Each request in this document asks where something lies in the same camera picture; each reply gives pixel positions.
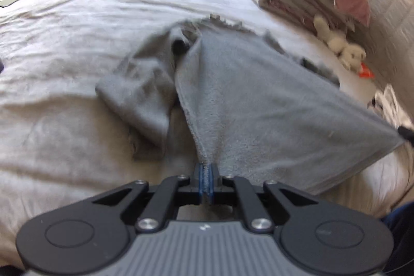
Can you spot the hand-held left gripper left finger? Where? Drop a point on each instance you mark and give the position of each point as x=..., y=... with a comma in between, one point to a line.
x=202, y=182

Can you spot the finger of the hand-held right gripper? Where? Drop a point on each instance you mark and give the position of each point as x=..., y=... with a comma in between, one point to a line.
x=407, y=133

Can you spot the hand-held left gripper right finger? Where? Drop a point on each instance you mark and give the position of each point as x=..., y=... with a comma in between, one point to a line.
x=212, y=182

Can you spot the black white patterned cloth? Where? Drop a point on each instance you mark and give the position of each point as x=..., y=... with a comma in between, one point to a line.
x=386, y=104

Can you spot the orange packet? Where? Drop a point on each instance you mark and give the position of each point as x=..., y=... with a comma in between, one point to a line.
x=365, y=72

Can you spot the cream plush dog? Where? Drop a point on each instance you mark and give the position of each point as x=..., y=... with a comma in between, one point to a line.
x=351, y=56

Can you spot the person's dark trousers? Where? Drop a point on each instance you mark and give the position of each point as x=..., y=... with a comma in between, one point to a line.
x=401, y=230

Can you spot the quilted headboard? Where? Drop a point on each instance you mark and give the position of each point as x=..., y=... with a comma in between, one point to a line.
x=388, y=20

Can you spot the cream plush rabbit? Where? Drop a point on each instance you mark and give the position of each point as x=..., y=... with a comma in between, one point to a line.
x=323, y=27

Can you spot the bed with light grey sheet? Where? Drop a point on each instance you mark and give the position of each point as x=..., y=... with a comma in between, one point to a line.
x=64, y=69

